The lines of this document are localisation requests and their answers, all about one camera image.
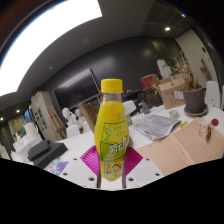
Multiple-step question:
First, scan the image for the red box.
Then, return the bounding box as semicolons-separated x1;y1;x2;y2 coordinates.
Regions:
139;73;158;90

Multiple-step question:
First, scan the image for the group of ceiling spot lights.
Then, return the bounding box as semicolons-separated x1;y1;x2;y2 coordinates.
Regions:
0;12;187;121

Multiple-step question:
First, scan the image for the yellow drink bottle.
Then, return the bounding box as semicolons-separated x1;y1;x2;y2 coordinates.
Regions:
93;78;130;183

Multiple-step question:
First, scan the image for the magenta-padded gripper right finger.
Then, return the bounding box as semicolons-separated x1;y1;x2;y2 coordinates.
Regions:
121;145;165;190

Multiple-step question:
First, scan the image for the brown cardboard box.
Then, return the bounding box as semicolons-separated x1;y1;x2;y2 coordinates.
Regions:
157;77;188;110

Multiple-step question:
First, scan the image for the dark glass bottle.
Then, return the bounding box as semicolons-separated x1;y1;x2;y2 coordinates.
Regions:
141;100;151;115

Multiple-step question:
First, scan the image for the grey newspaper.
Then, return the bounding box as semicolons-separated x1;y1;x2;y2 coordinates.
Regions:
133;114;181;140

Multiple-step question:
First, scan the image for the wooden easel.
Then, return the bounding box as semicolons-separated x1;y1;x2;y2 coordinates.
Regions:
49;105;68;136

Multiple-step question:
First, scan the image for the group of white plaster busts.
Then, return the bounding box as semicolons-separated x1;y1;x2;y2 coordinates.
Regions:
61;107;88;129

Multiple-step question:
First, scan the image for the black flat box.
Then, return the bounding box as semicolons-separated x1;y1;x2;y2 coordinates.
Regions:
27;139;69;169

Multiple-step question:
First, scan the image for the white chair with backpack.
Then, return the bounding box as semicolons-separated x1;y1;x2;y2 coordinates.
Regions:
219;84;224;111

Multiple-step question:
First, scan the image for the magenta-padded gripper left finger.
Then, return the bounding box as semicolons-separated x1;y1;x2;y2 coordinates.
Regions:
59;145;102;190

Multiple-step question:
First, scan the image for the white mug with brown handle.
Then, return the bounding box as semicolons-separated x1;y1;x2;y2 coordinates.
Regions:
198;116;213;140

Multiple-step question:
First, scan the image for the white tape roll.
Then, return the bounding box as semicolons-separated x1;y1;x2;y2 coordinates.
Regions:
168;109;180;119

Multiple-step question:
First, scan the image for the wooden mannequin figure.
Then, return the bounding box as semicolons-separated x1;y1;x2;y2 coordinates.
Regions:
199;58;213;82

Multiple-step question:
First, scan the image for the black wall screen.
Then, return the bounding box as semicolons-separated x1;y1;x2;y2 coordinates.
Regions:
53;68;101;109

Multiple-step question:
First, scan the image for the clear spray bottle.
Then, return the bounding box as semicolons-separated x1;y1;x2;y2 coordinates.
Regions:
125;109;133;126

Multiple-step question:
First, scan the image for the grey round plant saucer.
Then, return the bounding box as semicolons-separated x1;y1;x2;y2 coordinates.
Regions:
183;103;209;118

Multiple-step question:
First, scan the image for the white shelf unit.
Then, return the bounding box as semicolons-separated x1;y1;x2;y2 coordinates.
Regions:
30;91;58;143

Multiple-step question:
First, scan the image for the tall white statue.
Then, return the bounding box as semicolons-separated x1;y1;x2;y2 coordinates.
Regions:
156;59;173;79

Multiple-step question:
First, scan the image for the dried plant in grey pot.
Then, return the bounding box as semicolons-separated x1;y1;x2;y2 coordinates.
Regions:
169;51;206;114

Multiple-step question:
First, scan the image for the long bright ceiling panel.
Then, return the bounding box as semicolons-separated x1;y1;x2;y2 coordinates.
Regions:
0;0;103;98

